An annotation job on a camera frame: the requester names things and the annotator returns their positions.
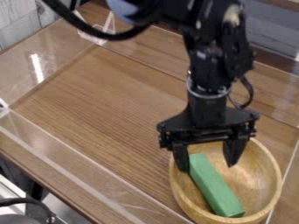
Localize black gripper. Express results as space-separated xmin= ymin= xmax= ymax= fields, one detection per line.
xmin=157 ymin=84 xmax=261 ymax=172

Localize green rectangular block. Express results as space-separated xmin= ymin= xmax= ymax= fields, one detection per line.
xmin=190 ymin=153 xmax=246 ymax=218

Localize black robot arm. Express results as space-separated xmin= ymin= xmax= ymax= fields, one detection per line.
xmin=107 ymin=0 xmax=259 ymax=172

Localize brown wooden bowl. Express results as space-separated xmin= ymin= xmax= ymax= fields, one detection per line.
xmin=170 ymin=138 xmax=282 ymax=224

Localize clear acrylic front wall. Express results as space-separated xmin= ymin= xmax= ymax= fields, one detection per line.
xmin=0 ymin=108 xmax=193 ymax=224

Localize black metal frame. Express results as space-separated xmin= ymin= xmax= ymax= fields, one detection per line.
xmin=0 ymin=158 xmax=93 ymax=224

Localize clear acrylic corner bracket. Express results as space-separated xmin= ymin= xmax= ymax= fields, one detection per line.
xmin=73 ymin=10 xmax=118 ymax=46

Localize black cable loop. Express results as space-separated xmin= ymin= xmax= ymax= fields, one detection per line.
xmin=0 ymin=198 xmax=57 ymax=224

